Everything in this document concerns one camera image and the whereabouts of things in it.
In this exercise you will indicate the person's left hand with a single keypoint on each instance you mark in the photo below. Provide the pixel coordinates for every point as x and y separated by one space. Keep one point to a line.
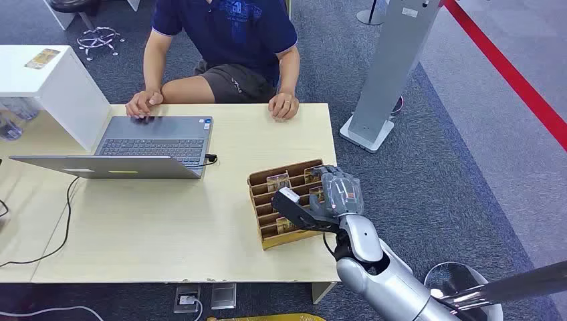
284 106

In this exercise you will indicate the person's right hand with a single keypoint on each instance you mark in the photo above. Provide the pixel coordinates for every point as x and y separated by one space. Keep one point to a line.
142 104

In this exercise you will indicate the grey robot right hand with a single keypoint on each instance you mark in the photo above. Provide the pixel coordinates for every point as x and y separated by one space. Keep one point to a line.
341 192

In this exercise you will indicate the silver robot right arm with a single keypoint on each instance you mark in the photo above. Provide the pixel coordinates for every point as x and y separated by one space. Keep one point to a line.
385 283

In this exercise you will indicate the person's left forearm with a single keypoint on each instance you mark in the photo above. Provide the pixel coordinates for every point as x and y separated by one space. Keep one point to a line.
289 75

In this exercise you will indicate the person's right forearm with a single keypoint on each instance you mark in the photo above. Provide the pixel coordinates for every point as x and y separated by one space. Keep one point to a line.
152 77

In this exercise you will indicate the gold printed card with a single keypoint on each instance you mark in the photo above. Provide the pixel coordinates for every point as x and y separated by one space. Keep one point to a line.
285 226
42 58
311 175
316 193
279 182

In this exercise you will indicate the cardboard card holder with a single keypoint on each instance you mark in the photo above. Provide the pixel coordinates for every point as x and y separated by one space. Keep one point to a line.
265 208

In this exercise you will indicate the person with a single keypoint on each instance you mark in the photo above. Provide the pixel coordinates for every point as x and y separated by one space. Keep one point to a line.
230 40

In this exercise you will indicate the grey laptop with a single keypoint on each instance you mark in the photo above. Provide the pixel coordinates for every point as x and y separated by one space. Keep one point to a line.
155 141

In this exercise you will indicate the white box shelf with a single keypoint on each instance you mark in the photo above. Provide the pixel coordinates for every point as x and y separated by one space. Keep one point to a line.
66 97

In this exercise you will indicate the chrome chair base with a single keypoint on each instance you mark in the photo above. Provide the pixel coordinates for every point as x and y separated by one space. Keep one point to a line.
98 39

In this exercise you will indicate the grey kiosk stand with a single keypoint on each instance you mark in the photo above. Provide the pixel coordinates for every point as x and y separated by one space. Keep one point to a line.
385 71

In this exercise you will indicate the clear plastic bottle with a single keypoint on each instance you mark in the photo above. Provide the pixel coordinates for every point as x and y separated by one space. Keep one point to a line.
25 108
9 128

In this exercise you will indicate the white furniture panel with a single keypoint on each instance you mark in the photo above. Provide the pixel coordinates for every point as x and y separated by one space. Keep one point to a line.
62 15

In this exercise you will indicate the black chair seat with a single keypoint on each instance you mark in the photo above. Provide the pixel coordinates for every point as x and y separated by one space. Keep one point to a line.
73 5

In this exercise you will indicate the round stanchion base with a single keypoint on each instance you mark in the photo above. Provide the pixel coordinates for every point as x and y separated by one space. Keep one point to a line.
371 17

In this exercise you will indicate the yellow floor tape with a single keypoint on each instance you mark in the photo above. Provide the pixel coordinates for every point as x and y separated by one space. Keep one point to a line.
265 317

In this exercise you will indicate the floor socket box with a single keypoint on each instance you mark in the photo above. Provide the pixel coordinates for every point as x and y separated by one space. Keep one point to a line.
223 296
186 299

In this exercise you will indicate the chrome stanchion with round base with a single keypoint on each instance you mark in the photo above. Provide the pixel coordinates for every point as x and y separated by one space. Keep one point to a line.
509 288

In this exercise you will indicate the red barrier strip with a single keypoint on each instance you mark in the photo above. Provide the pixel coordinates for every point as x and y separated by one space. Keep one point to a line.
509 73

